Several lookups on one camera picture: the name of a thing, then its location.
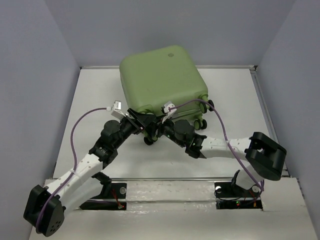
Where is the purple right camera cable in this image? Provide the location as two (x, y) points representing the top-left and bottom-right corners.
(169, 99), (266, 201)

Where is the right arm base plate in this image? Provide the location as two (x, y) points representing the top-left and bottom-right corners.
(214, 182), (263, 210)

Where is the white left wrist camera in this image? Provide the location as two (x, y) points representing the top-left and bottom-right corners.
(110, 100), (126, 120)

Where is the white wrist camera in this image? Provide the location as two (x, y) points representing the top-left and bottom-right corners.
(110, 100), (126, 120)
(161, 101), (177, 124)

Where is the aluminium mounting rail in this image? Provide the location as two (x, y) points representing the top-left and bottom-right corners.
(111, 177), (232, 182)

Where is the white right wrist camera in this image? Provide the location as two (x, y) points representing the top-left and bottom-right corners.
(161, 101), (177, 124)

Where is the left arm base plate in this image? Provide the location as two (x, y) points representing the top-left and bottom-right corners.
(79, 182), (127, 211)

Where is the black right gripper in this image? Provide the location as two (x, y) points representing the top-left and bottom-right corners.
(147, 112), (186, 147)

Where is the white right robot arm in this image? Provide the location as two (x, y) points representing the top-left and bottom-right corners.
(146, 119), (287, 196)

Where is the green hard-shell suitcase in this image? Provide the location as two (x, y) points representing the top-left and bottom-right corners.
(119, 45), (213, 130)

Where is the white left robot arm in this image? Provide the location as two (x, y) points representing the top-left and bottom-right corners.
(23, 108), (158, 237)

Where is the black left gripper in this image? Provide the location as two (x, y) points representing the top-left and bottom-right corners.
(113, 108), (155, 149)

